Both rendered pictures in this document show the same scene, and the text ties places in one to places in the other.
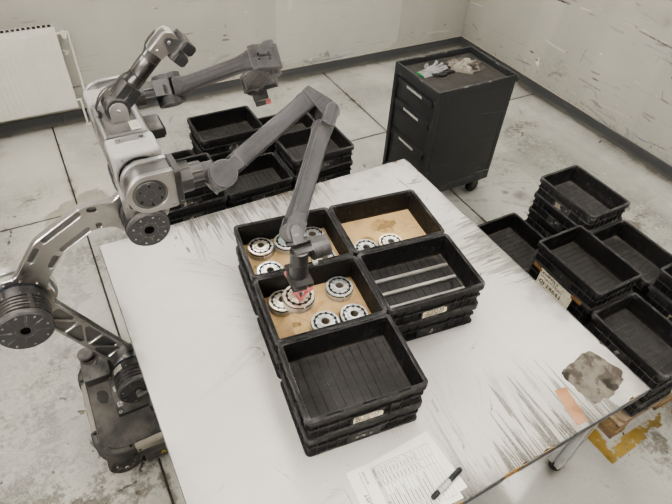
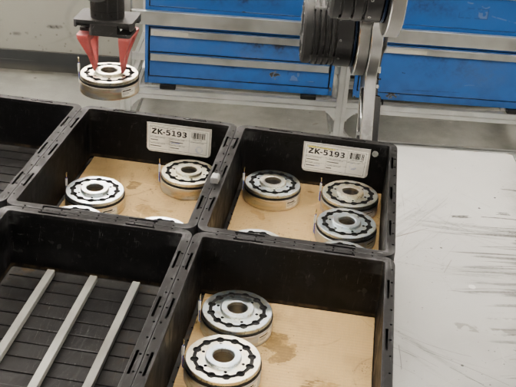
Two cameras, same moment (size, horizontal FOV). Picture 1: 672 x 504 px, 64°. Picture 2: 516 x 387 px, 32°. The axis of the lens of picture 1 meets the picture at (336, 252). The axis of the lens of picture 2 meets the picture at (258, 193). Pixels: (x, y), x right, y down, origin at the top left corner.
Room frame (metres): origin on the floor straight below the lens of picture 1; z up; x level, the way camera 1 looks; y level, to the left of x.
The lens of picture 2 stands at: (2.13, -1.02, 1.63)
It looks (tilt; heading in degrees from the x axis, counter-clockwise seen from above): 29 degrees down; 120
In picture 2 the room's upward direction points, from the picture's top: 5 degrees clockwise
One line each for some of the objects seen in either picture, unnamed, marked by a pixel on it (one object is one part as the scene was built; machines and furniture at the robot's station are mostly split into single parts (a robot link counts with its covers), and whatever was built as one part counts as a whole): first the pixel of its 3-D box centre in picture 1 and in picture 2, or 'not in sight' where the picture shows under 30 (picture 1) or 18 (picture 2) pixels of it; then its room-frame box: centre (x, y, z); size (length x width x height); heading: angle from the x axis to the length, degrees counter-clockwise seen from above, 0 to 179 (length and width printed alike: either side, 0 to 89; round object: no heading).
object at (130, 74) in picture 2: (298, 295); (109, 74); (1.15, 0.11, 1.04); 0.10 x 0.10 x 0.01
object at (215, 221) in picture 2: (292, 251); (303, 214); (1.52, 0.17, 0.87); 0.40 x 0.30 x 0.11; 114
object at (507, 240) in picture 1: (513, 254); not in sight; (2.25, -1.01, 0.26); 0.40 x 0.30 x 0.23; 31
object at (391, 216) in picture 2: (292, 242); (306, 188); (1.52, 0.17, 0.92); 0.40 x 0.30 x 0.02; 114
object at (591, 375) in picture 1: (594, 374); not in sight; (1.16, -0.98, 0.71); 0.22 x 0.19 x 0.01; 122
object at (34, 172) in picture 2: (318, 297); (132, 165); (1.25, 0.05, 0.92); 0.40 x 0.30 x 0.02; 114
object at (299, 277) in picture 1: (298, 269); (107, 4); (1.14, 0.11, 1.16); 0.10 x 0.07 x 0.07; 25
